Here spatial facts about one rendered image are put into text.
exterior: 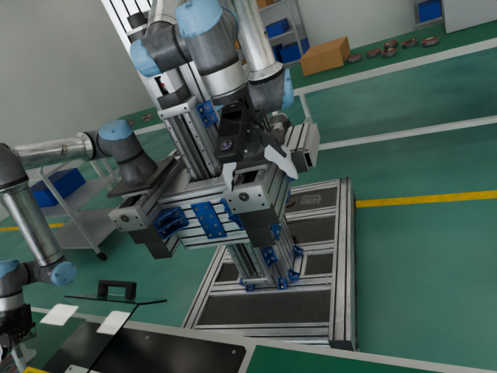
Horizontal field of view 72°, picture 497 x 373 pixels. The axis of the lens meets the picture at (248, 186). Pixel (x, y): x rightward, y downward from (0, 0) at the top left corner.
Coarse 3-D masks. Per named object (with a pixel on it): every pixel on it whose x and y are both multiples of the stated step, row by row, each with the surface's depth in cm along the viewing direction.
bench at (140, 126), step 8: (136, 112) 466; (144, 112) 443; (152, 112) 422; (128, 120) 440; (136, 120) 419; (152, 120) 382; (160, 120) 366; (136, 128) 376; (144, 128) 363; (152, 128) 359; (160, 128) 355; (96, 168) 437; (104, 176) 446
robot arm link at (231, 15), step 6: (222, 6) 66; (228, 12) 64; (228, 18) 61; (234, 18) 66; (234, 24) 64; (234, 30) 64; (180, 36) 65; (234, 36) 65; (180, 42) 65; (180, 48) 66; (186, 48) 66; (186, 54) 67; (192, 60) 69
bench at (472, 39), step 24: (480, 24) 247; (360, 48) 317; (408, 48) 261; (432, 48) 240; (456, 48) 223; (480, 48) 218; (336, 72) 278; (360, 72) 254; (384, 72) 246; (312, 120) 380; (480, 120) 244; (336, 144) 296
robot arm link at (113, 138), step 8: (120, 120) 135; (104, 128) 130; (112, 128) 128; (120, 128) 128; (128, 128) 131; (104, 136) 128; (112, 136) 128; (120, 136) 129; (128, 136) 130; (104, 144) 131; (112, 144) 129; (120, 144) 130; (128, 144) 131; (136, 144) 134; (104, 152) 135; (112, 152) 132; (120, 152) 131; (128, 152) 132; (136, 152) 133; (120, 160) 133
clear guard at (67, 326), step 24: (48, 312) 75; (72, 312) 72; (96, 312) 69; (120, 312) 66; (48, 336) 68; (72, 336) 65; (96, 336) 63; (24, 360) 64; (48, 360) 62; (72, 360) 60; (96, 360) 58
